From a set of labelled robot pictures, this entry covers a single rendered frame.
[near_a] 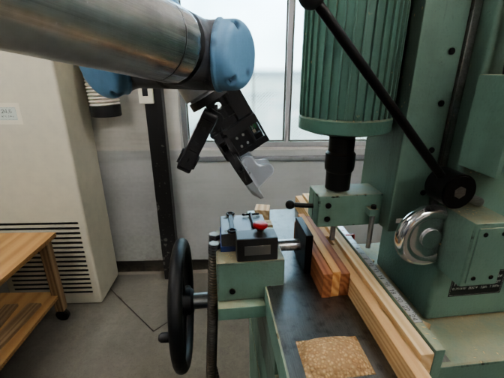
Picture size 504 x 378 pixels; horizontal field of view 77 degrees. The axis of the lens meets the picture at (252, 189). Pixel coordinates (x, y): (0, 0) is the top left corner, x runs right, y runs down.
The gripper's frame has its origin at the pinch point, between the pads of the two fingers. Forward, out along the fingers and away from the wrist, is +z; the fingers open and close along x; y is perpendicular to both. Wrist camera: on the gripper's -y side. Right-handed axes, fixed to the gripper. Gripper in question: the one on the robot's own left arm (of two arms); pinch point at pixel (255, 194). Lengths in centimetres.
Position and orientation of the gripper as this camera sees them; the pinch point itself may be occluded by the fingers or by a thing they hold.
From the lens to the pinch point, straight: 60.1
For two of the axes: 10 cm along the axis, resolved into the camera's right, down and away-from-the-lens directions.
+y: 8.6, -5.1, -0.6
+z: 5.0, 7.9, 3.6
